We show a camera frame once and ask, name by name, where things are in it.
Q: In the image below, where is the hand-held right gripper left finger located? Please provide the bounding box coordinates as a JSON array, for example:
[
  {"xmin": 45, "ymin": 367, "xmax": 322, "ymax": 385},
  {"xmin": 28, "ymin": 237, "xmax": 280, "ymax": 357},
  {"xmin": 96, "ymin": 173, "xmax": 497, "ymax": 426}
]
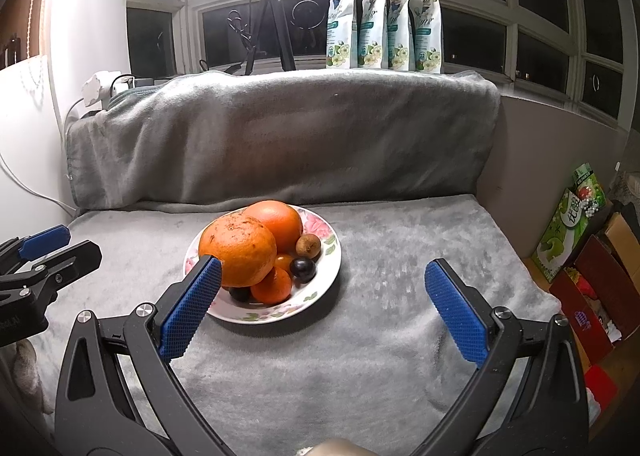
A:
[{"xmin": 54, "ymin": 256, "xmax": 236, "ymax": 456}]

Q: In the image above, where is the white floral plate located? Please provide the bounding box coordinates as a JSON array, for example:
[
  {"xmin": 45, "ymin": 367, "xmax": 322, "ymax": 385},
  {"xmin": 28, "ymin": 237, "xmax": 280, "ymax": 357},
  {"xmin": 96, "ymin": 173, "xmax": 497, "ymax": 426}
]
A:
[{"xmin": 184, "ymin": 205, "xmax": 343, "ymax": 324}]

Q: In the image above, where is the brown wooden cabinet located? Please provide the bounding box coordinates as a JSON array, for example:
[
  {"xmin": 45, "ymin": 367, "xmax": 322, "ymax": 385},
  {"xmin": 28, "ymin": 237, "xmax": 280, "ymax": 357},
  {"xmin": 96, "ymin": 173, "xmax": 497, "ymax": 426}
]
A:
[{"xmin": 0, "ymin": 0, "xmax": 56, "ymax": 70}]

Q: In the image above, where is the brown kiwi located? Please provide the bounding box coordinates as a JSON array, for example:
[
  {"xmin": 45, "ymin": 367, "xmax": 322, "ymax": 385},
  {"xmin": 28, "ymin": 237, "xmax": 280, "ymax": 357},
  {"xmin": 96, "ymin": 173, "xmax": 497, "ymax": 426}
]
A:
[{"xmin": 295, "ymin": 233, "xmax": 323, "ymax": 258}]

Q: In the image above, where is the large smooth orange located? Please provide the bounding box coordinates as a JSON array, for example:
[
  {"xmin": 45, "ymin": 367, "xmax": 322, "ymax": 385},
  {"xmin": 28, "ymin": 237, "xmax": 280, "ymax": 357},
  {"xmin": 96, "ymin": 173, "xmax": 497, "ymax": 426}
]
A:
[{"xmin": 242, "ymin": 200, "xmax": 304, "ymax": 254}]

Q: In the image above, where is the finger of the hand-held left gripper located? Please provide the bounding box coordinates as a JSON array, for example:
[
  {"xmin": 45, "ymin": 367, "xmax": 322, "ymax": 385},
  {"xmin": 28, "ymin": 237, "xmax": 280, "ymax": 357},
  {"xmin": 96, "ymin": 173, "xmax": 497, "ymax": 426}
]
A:
[
  {"xmin": 0, "ymin": 240, "xmax": 103, "ymax": 307},
  {"xmin": 0, "ymin": 225, "xmax": 71, "ymax": 269}
]

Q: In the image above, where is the large rough-skinned orange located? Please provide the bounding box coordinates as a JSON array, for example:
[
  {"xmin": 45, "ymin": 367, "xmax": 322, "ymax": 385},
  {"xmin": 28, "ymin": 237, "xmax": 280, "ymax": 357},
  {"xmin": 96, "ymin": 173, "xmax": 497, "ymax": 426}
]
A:
[{"xmin": 198, "ymin": 215, "xmax": 277, "ymax": 288}]

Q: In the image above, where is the green snack packet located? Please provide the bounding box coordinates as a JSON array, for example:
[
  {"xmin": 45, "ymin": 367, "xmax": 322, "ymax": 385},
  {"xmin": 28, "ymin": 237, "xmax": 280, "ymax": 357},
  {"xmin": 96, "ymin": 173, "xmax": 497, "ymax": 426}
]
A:
[{"xmin": 570, "ymin": 163, "xmax": 607, "ymax": 219}]

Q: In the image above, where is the light grey fleece blanket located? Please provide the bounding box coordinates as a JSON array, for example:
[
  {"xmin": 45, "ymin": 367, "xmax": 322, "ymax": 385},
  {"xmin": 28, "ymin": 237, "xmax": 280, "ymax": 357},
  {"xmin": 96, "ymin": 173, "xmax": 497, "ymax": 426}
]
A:
[{"xmin": 15, "ymin": 193, "xmax": 563, "ymax": 456}]

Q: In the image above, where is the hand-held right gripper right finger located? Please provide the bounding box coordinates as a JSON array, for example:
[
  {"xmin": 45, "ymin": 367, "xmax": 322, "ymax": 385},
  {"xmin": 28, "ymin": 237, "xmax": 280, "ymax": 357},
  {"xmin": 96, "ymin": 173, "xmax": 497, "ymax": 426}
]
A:
[{"xmin": 415, "ymin": 259, "xmax": 590, "ymax": 456}]

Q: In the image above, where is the white side board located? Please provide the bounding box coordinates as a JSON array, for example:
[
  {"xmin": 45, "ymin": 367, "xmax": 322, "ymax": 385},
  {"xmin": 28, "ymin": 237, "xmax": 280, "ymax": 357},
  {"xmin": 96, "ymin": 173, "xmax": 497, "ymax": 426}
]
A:
[{"xmin": 0, "ymin": 56, "xmax": 76, "ymax": 247}]

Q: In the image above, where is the white cable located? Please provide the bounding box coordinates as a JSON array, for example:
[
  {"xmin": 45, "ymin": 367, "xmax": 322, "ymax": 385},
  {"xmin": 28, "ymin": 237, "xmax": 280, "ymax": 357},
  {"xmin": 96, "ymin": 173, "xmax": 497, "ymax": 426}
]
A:
[{"xmin": 0, "ymin": 96, "xmax": 86, "ymax": 217}]

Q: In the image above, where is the red paper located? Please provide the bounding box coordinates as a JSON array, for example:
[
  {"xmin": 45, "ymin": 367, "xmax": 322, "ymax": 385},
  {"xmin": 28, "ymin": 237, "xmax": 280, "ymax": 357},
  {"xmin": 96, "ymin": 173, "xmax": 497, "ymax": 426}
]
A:
[{"xmin": 582, "ymin": 363, "xmax": 618, "ymax": 412}]

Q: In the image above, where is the dark grey fleece blanket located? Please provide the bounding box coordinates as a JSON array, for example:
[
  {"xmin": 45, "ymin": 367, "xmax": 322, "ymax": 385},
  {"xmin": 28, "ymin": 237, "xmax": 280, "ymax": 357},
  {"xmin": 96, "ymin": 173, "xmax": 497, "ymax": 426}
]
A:
[{"xmin": 65, "ymin": 67, "xmax": 501, "ymax": 211}]

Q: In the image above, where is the white power strip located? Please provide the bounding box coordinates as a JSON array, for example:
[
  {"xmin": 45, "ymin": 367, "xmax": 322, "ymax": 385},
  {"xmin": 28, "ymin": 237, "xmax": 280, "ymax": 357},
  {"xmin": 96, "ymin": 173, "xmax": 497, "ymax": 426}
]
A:
[{"xmin": 82, "ymin": 71, "xmax": 121, "ymax": 107}]

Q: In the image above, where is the white lace cloth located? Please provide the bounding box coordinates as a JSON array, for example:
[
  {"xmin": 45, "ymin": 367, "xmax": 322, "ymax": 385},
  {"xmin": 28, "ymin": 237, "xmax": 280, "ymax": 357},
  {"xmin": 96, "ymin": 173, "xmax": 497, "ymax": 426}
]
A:
[{"xmin": 612, "ymin": 169, "xmax": 640, "ymax": 207}]

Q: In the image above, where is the red cardboard box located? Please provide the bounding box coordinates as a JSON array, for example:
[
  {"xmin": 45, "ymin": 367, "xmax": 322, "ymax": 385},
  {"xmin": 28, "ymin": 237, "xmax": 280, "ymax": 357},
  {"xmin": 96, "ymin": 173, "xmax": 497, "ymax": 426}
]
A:
[{"xmin": 549, "ymin": 235, "xmax": 640, "ymax": 364}]

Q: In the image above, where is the green carton box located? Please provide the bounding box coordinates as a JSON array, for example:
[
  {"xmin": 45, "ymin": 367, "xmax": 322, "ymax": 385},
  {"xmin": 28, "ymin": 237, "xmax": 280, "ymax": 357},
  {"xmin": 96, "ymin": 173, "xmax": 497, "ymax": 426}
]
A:
[{"xmin": 531, "ymin": 187, "xmax": 591, "ymax": 283}]

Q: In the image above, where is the mandarin with stem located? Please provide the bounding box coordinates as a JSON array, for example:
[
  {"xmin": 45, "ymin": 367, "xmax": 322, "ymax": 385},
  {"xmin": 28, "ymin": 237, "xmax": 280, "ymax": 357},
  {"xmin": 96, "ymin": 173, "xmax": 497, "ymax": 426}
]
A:
[{"xmin": 250, "ymin": 266, "xmax": 293, "ymax": 305}]

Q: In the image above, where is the brown cardboard box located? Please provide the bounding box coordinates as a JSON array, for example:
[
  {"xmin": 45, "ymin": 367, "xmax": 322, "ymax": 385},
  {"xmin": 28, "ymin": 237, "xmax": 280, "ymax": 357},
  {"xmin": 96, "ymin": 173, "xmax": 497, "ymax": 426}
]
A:
[{"xmin": 597, "ymin": 211, "xmax": 640, "ymax": 282}]

